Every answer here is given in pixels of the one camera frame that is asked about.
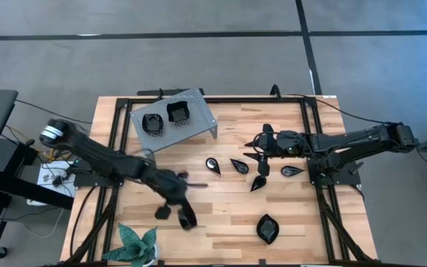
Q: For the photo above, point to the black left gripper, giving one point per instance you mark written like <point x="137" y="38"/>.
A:
<point x="172" y="187"/>

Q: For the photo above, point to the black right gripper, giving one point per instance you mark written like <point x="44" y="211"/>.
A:
<point x="287" y="142"/>

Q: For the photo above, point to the black leaf-shaped mini plate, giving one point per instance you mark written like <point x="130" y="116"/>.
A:
<point x="267" y="229"/>
<point x="189" y="224"/>
<point x="152" y="123"/>

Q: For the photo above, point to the black teardrop mini plate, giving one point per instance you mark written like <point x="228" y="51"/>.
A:
<point x="212" y="165"/>
<point x="240" y="167"/>
<point x="258" y="183"/>
<point x="289" y="171"/>

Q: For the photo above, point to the grey perforated metal shelf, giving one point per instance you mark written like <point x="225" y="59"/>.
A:
<point x="184" y="130"/>

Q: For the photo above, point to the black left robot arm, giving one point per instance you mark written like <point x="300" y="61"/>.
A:
<point x="98" y="159"/>

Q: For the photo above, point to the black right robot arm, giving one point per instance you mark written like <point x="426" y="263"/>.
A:
<point x="361" y="139"/>

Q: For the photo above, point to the green potted plant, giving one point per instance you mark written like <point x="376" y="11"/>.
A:
<point x="132" y="246"/>

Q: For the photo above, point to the black mounting bar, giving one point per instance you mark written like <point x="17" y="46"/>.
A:
<point x="150" y="92"/>

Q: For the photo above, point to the white power strip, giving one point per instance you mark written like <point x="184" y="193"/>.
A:
<point x="46" y="178"/>

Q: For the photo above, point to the black caster wheel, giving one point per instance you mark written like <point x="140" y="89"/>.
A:
<point x="1" y="253"/>

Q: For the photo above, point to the black computer case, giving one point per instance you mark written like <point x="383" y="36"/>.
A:
<point x="2" y="155"/>

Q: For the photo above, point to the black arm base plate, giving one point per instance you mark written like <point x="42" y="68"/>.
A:
<point x="87" y="181"/>
<point x="337" y="180"/>

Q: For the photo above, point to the black desk leg frame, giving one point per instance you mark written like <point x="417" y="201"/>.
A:
<point x="24" y="187"/>

